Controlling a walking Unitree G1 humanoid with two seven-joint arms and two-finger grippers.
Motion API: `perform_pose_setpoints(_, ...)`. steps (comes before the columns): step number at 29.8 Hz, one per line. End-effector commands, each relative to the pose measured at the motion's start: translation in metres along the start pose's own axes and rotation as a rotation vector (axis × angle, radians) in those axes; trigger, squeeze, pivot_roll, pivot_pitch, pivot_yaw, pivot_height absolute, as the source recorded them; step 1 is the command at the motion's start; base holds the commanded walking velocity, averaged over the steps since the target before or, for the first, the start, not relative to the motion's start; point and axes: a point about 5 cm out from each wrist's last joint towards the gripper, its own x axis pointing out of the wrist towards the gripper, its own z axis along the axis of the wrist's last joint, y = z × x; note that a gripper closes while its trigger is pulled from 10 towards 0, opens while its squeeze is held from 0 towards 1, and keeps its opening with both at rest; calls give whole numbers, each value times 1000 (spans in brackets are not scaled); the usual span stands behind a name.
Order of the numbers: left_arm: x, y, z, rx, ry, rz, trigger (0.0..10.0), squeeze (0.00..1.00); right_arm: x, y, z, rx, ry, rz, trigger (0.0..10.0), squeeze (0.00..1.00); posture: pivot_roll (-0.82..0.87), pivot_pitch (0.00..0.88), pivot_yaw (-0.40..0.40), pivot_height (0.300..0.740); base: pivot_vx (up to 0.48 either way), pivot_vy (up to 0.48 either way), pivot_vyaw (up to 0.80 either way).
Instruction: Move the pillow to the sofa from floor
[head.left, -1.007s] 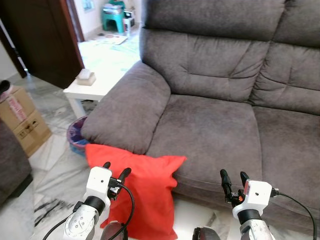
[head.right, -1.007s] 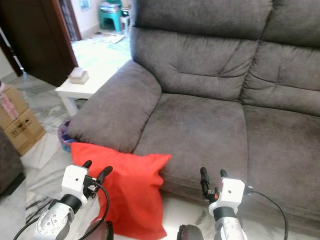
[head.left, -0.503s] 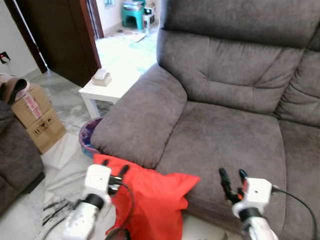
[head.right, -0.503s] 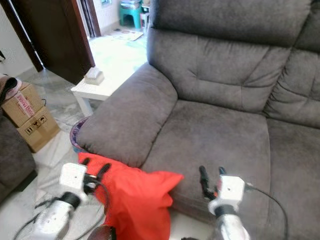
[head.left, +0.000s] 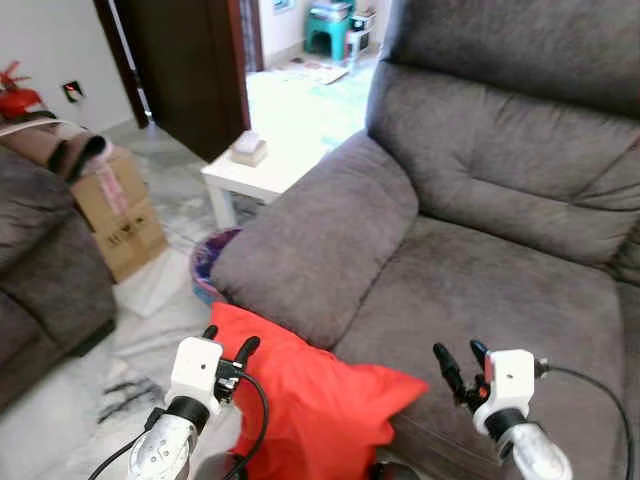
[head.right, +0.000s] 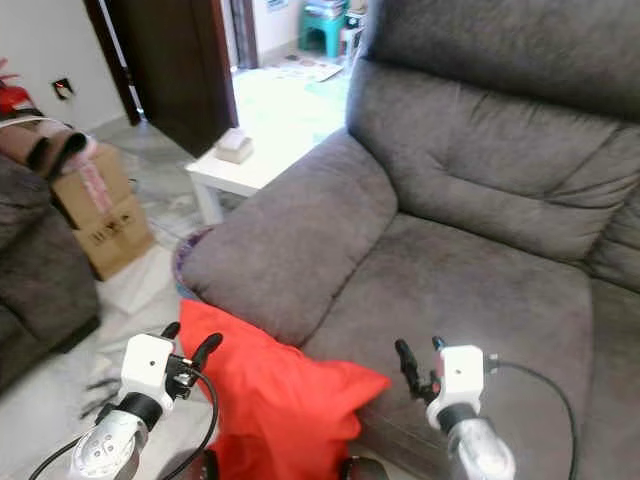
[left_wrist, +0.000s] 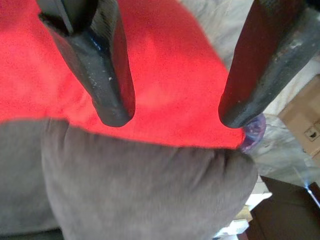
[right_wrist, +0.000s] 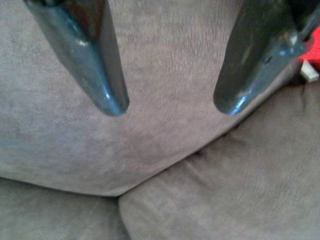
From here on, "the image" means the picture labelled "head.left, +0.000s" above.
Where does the red pillow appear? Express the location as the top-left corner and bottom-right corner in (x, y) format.
(207, 302), (429, 480)

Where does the dark grey two-seat sofa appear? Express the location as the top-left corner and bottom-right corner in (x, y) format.
(210, 0), (640, 480)

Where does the patterned floor mat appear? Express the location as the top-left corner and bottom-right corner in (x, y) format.
(270, 58), (351, 86)

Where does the white sheet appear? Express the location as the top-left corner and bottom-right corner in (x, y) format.
(115, 248), (196, 319)

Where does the brown cardboard box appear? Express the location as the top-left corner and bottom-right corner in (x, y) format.
(70, 148), (169, 283)

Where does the white side table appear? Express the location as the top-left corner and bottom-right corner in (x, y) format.
(201, 128), (346, 229)

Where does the grey fabric armchair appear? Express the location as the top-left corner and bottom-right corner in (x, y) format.
(0, 150), (118, 411)

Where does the rolled brown blanket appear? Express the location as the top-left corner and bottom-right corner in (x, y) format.
(0, 125), (111, 183)

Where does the dark brown wooden door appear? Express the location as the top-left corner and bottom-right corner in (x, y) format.
(93, 0), (251, 163)

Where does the green plastic stool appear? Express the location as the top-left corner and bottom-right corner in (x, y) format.
(304, 0), (357, 61)

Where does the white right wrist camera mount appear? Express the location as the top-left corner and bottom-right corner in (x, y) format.
(472, 349), (539, 436)

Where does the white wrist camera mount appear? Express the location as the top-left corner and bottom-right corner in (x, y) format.
(165, 337), (223, 413)
(472, 349), (539, 436)

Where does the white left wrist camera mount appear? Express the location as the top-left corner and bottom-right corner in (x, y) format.
(165, 337), (223, 413)

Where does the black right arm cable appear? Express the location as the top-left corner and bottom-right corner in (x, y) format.
(538, 365), (636, 480)

